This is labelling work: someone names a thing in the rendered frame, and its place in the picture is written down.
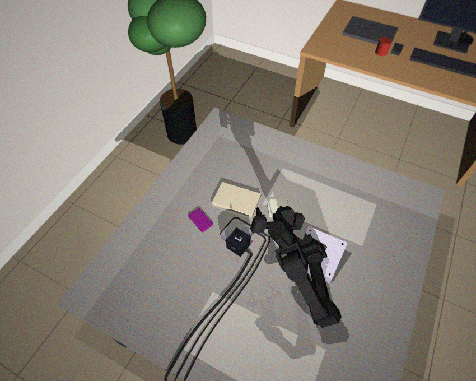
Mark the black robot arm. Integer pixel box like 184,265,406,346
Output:
268,206,342,328

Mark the purple flat box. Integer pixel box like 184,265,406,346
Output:
188,208,213,232

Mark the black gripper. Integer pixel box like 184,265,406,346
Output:
250,207,305,233

